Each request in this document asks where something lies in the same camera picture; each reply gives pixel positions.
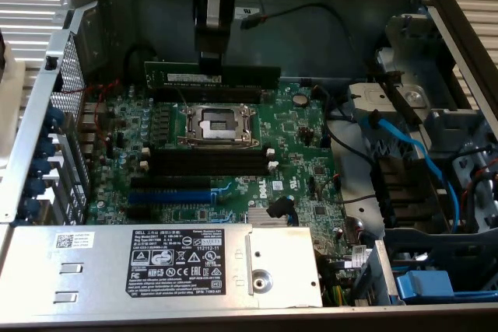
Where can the blue card retainer clip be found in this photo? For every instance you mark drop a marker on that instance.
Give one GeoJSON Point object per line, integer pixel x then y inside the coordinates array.
{"type": "Point", "coordinates": [57, 116]}
{"type": "Point", "coordinates": [36, 186]}
{"type": "Point", "coordinates": [43, 165]}
{"type": "Point", "coordinates": [29, 207]}

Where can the silver chipset heatsink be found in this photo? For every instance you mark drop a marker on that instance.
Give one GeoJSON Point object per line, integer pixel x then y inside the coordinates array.
{"type": "Point", "coordinates": [268, 218]}

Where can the white parts rack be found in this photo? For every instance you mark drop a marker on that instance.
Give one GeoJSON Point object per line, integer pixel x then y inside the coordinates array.
{"type": "Point", "coordinates": [11, 114]}

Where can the long black expansion slot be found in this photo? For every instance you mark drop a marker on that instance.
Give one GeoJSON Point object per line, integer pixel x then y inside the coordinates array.
{"type": "Point", "coordinates": [171, 183]}

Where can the green Dell motherboard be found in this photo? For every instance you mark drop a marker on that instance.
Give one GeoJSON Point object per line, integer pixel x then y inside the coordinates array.
{"type": "Point", "coordinates": [288, 145]}

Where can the black SATA plug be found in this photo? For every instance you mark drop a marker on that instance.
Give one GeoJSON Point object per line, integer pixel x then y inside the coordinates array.
{"type": "Point", "coordinates": [280, 207]}

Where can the black plastic case clip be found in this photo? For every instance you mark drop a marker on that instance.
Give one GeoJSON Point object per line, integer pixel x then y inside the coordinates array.
{"type": "Point", "coordinates": [51, 63]}

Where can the thin socket locking lever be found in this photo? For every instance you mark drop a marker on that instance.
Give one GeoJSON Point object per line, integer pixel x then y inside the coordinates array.
{"type": "Point", "coordinates": [182, 97]}

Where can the blue expansion slot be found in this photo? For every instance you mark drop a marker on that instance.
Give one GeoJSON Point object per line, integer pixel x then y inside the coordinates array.
{"type": "Point", "coordinates": [171, 196]}

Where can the power supply with black label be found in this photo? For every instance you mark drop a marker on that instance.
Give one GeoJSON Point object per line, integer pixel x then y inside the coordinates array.
{"type": "Point", "coordinates": [97, 270]}

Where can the silver CPU socket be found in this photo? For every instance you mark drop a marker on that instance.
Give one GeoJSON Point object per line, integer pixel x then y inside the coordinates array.
{"type": "Point", "coordinates": [218, 126]}

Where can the green RAM stick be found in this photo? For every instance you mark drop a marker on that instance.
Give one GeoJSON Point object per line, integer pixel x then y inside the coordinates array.
{"type": "Point", "coordinates": [253, 75]}

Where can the silver metal disk bay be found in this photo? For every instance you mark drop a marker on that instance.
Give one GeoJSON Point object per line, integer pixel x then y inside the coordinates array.
{"type": "Point", "coordinates": [412, 95]}

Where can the black RAM slot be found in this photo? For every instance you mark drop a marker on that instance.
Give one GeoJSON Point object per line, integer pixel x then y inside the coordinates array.
{"type": "Point", "coordinates": [210, 159]}
{"type": "Point", "coordinates": [233, 101]}
{"type": "Point", "coordinates": [233, 95]}
{"type": "Point", "coordinates": [210, 173]}
{"type": "Point", "coordinates": [210, 152]}
{"type": "Point", "coordinates": [210, 166]}

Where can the open PC case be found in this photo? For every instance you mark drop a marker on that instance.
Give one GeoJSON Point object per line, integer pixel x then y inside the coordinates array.
{"type": "Point", "coordinates": [311, 48]}

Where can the blue plastic drive latch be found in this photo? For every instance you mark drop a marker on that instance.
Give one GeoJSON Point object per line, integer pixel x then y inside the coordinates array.
{"type": "Point", "coordinates": [424, 287]}

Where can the short black expansion slot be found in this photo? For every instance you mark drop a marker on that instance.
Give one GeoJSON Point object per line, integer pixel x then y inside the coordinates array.
{"type": "Point", "coordinates": [139, 212]}

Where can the silver coin cell battery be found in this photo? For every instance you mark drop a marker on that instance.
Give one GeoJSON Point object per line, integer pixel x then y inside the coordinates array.
{"type": "Point", "coordinates": [300, 99]}

